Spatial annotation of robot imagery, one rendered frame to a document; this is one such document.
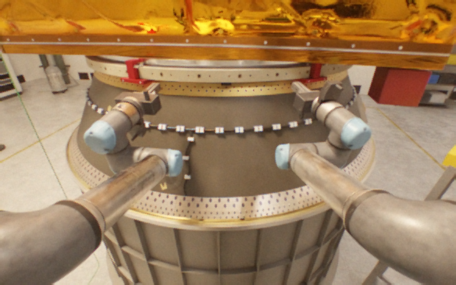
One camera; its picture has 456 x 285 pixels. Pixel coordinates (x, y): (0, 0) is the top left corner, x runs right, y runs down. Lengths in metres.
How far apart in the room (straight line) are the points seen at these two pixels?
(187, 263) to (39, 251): 0.98
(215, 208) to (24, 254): 0.70
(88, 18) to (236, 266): 1.29
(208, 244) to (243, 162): 0.43
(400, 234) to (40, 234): 0.45
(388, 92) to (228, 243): 0.92
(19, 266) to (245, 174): 0.75
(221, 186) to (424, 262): 0.71
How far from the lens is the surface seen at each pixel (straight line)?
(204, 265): 1.26
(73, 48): 1.30
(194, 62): 0.93
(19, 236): 0.36
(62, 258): 0.37
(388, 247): 0.39
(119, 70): 1.09
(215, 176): 0.93
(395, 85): 1.08
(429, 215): 0.39
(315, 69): 1.03
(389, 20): 0.93
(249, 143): 0.93
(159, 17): 0.99
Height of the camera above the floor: 1.89
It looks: 30 degrees down
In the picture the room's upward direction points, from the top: straight up
